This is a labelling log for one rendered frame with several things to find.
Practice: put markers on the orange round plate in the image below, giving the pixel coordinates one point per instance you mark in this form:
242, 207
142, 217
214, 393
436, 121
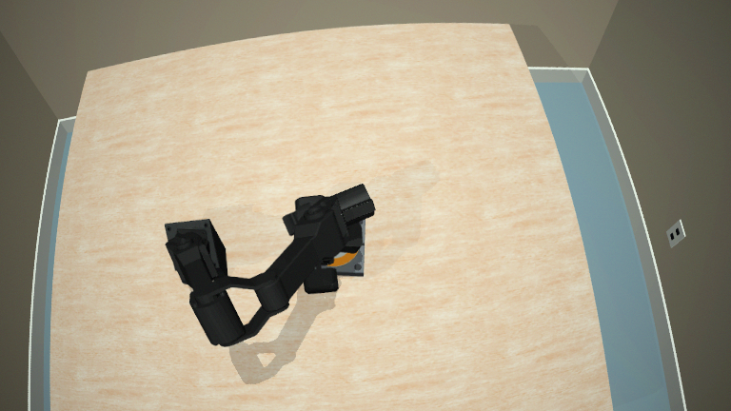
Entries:
342, 259

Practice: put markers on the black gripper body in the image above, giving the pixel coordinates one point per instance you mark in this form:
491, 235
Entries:
320, 280

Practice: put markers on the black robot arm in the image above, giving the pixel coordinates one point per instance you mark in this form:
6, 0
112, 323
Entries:
321, 231

